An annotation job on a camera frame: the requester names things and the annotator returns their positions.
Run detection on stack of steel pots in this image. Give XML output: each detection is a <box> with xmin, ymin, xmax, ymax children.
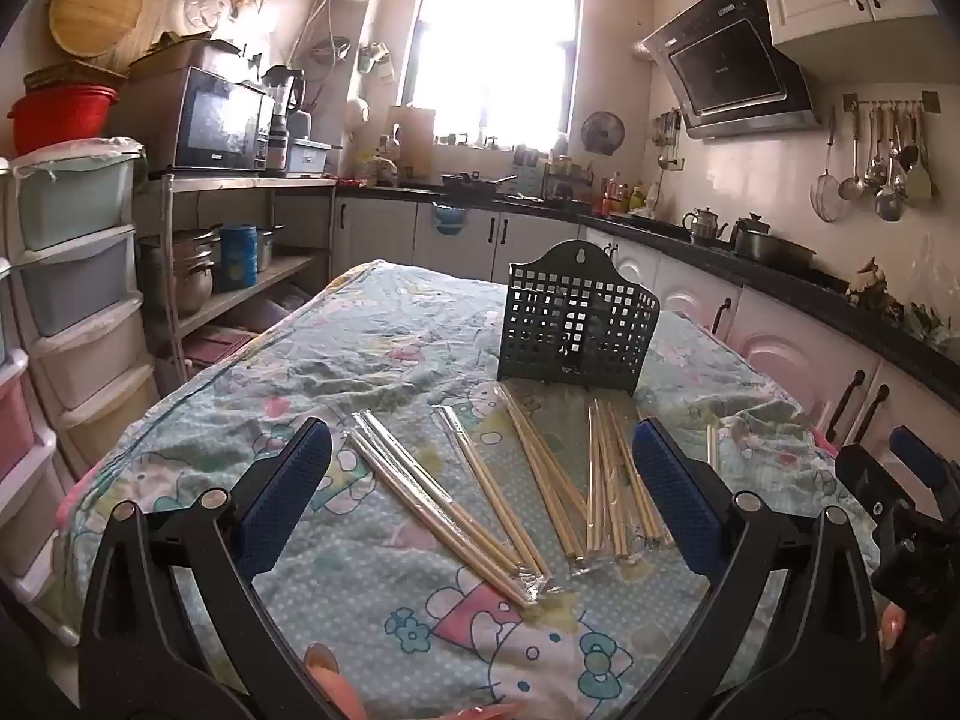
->
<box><xmin>139</xmin><ymin>225</ymin><xmax>222</xmax><ymax>316</ymax></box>

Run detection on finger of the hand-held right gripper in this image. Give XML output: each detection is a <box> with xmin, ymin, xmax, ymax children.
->
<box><xmin>890</xmin><ymin>426</ymin><xmax>953</xmax><ymax>507</ymax></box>
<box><xmin>835</xmin><ymin>444</ymin><xmax>897</xmax><ymax>533</ymax></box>

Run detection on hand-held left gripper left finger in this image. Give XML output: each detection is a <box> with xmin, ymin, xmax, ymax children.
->
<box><xmin>79</xmin><ymin>416</ymin><xmax>335</xmax><ymax>720</ymax></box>

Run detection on cartoon cat printed blanket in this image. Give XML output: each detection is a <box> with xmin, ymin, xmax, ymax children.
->
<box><xmin>56</xmin><ymin>259</ymin><xmax>882</xmax><ymax>720</ymax></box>

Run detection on black blender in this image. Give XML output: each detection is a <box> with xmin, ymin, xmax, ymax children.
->
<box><xmin>261</xmin><ymin>64</ymin><xmax>307</xmax><ymax>173</ymax></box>

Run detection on steel kettle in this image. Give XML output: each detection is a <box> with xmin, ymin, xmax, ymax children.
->
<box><xmin>681</xmin><ymin>206</ymin><xmax>728</xmax><ymax>245</ymax></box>

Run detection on pastel plastic drawer unit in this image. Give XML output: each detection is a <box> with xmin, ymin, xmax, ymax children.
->
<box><xmin>0</xmin><ymin>136</ymin><xmax>162</xmax><ymax>646</ymax></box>

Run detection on dark green utensil holder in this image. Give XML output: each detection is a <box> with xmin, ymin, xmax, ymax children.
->
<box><xmin>497</xmin><ymin>240</ymin><xmax>661</xmax><ymax>396</ymax></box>

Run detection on round bamboo tray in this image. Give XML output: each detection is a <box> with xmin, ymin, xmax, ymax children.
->
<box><xmin>49</xmin><ymin>0</ymin><xmax>164</xmax><ymax>61</ymax></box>

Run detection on metal shelf rack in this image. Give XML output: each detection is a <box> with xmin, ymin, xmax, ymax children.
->
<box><xmin>135</xmin><ymin>172</ymin><xmax>338</xmax><ymax>391</ymax></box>

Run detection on person's left hand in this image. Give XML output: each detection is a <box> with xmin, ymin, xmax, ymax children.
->
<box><xmin>302</xmin><ymin>645</ymin><xmax>530</xmax><ymax>720</ymax></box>

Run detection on wire strainer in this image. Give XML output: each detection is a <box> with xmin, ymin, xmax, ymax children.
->
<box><xmin>810</xmin><ymin>109</ymin><xmax>845</xmax><ymax>224</ymax></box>

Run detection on blue canister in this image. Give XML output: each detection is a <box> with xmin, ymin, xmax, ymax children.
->
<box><xmin>220</xmin><ymin>223</ymin><xmax>258</xmax><ymax>292</ymax></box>

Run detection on white wall mask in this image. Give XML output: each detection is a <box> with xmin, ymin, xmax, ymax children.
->
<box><xmin>184</xmin><ymin>0</ymin><xmax>235</xmax><ymax>37</ymax></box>

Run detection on metal utensil rail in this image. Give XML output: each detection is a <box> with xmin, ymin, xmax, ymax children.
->
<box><xmin>841</xmin><ymin>92</ymin><xmax>942</xmax><ymax>115</ymax></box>

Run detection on large steel spoon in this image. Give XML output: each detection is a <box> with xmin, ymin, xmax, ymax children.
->
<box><xmin>874</xmin><ymin>112</ymin><xmax>905</xmax><ymax>223</ymax></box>

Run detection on blue-grey plastic box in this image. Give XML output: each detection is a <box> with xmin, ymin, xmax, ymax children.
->
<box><xmin>286</xmin><ymin>139</ymin><xmax>335</xmax><ymax>177</ymax></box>

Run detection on wooden cutting board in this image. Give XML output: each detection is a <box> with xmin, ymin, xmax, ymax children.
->
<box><xmin>386</xmin><ymin>105</ymin><xmax>436</xmax><ymax>177</ymax></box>

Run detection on plastic bag of greens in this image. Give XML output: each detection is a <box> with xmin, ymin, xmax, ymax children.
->
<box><xmin>904</xmin><ymin>300</ymin><xmax>960</xmax><ymax>350</ymax></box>

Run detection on steel ladle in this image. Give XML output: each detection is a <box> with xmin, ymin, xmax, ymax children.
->
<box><xmin>838</xmin><ymin>109</ymin><xmax>867</xmax><ymax>202</ymax></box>

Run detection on dark cooking pot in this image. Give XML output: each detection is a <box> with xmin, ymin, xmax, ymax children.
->
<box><xmin>731</xmin><ymin>214</ymin><xmax>815</xmax><ymax>271</ymax></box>

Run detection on black microwave oven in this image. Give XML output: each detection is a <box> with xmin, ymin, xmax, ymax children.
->
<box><xmin>109</xmin><ymin>66</ymin><xmax>277</xmax><ymax>173</ymax></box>

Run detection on small wall fan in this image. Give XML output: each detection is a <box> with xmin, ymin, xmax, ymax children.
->
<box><xmin>581</xmin><ymin>111</ymin><xmax>626</xmax><ymax>158</ymax></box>

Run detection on person's right hand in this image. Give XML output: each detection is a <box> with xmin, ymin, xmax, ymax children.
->
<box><xmin>877</xmin><ymin>604</ymin><xmax>911</xmax><ymax>652</ymax></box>

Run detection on brown cardboard box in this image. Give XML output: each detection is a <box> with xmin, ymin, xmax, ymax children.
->
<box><xmin>127</xmin><ymin>34</ymin><xmax>245</xmax><ymax>87</ymax></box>

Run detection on bright kitchen window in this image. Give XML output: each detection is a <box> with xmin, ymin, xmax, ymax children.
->
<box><xmin>397</xmin><ymin>0</ymin><xmax>584</xmax><ymax>147</ymax></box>

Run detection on black range hood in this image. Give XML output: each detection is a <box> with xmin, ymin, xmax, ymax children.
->
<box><xmin>634</xmin><ymin>0</ymin><xmax>826</xmax><ymax>140</ymax></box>

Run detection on red bucket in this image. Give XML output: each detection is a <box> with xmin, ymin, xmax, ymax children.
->
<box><xmin>7</xmin><ymin>85</ymin><xmax>119</xmax><ymax>158</ymax></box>

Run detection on pink board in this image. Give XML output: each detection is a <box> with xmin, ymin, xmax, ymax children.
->
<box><xmin>184</xmin><ymin>330</ymin><xmax>256</xmax><ymax>372</ymax></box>

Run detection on pale green spatula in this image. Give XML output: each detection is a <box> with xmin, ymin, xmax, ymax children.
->
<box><xmin>904</xmin><ymin>109</ymin><xmax>937</xmax><ymax>205</ymax></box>

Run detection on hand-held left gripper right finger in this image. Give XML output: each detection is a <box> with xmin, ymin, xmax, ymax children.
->
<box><xmin>631</xmin><ymin>418</ymin><xmax>882</xmax><ymax>720</ymax></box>

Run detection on ginger root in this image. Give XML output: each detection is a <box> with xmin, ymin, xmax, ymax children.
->
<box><xmin>847</xmin><ymin>256</ymin><xmax>897</xmax><ymax>308</ymax></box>

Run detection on small steel pot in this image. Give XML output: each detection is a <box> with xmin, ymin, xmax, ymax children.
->
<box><xmin>255</xmin><ymin>225</ymin><xmax>286</xmax><ymax>275</ymax></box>

